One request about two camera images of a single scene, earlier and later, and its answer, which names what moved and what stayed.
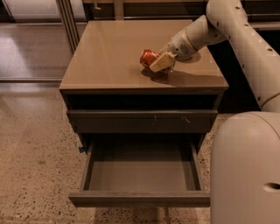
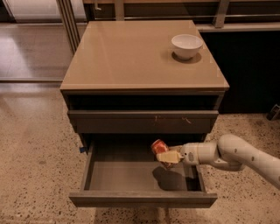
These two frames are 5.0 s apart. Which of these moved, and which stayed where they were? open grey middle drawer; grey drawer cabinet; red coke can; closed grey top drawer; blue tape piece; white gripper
Moved: white gripper; red coke can
Stayed: grey drawer cabinet; blue tape piece; closed grey top drawer; open grey middle drawer
